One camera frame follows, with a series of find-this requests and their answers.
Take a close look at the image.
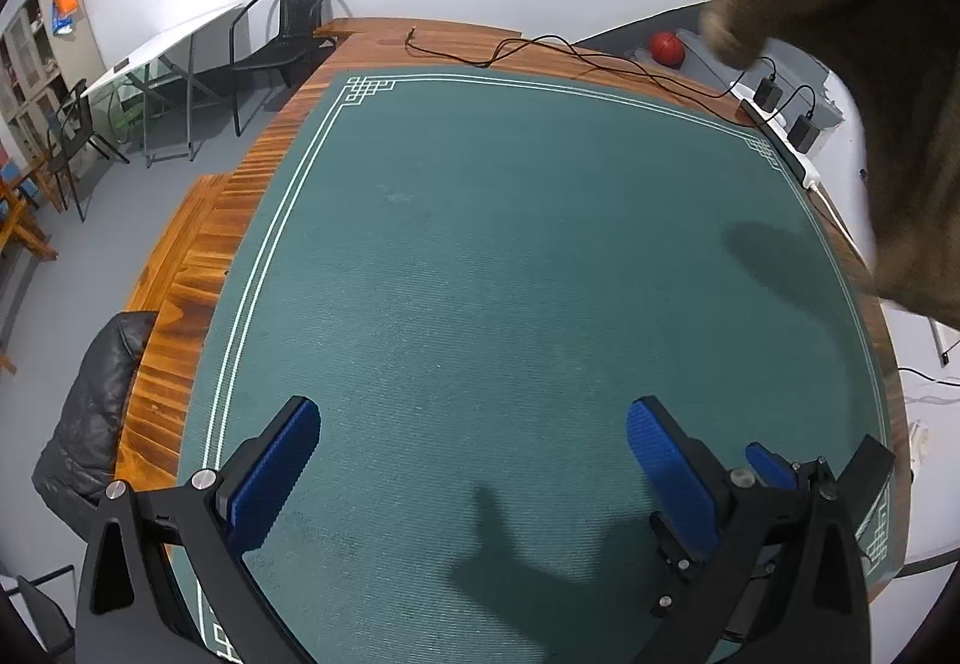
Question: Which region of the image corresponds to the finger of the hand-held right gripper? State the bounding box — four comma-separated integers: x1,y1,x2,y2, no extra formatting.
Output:
745,441,800,491
841,434,898,545

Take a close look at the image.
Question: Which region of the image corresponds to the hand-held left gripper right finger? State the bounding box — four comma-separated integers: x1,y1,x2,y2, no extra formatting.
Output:
626,396,872,664

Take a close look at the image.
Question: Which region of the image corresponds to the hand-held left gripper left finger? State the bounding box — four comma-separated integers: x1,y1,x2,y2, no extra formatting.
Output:
75,396,321,664

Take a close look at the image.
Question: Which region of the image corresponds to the black leather chair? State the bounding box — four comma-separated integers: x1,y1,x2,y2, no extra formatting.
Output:
30,310,160,537

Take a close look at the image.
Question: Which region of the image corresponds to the green table mat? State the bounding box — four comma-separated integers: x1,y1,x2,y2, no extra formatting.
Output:
176,68,912,664

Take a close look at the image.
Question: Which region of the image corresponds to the white power strip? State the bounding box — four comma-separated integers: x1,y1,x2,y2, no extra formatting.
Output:
735,98,822,191

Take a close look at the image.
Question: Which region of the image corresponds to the wooden table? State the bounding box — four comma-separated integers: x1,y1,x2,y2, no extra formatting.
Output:
112,17,912,605

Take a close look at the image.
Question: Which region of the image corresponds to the wooden chair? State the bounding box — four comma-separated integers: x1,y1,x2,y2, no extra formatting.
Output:
0,165,59,264

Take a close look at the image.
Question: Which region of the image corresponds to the red ball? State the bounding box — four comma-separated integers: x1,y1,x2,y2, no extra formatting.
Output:
649,32,686,67

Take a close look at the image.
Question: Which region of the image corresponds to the grey cabinet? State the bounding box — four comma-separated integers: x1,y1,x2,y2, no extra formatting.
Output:
574,2,845,133

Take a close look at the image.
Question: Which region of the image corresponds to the white folding table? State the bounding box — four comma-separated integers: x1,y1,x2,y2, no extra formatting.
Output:
79,2,246,169

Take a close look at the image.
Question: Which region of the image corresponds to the beige shelf cabinet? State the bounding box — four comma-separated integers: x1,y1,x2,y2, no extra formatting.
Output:
0,0,106,144

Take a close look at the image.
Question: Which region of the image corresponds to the black adapter cable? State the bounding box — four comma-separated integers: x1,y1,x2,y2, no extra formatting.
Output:
724,56,777,99
780,83,818,119

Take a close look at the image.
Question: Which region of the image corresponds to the long black cable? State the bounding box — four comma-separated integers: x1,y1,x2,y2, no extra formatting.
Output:
403,25,751,118

